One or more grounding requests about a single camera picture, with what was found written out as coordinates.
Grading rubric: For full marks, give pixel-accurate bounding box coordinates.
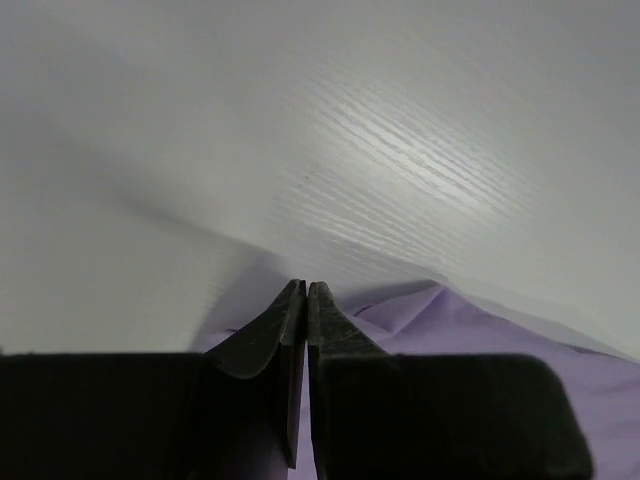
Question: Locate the purple t shirt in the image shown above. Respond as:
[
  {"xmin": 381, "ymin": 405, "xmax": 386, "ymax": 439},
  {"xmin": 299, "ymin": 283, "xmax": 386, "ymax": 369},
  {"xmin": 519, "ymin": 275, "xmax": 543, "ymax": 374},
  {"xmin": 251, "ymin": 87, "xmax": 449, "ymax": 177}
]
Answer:
[{"xmin": 296, "ymin": 284, "xmax": 639, "ymax": 479}]

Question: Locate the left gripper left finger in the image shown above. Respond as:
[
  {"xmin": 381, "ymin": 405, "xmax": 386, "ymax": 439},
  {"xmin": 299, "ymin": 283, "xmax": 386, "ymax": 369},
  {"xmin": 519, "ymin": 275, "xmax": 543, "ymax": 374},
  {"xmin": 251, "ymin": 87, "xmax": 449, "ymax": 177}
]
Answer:
[{"xmin": 189, "ymin": 280, "xmax": 306, "ymax": 479}]

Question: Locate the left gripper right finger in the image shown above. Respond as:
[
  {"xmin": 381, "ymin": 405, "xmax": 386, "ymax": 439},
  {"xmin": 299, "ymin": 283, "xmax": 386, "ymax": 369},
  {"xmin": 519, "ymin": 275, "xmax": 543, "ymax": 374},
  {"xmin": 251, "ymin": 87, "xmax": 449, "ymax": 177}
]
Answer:
[{"xmin": 307, "ymin": 282, "xmax": 395, "ymax": 479}]

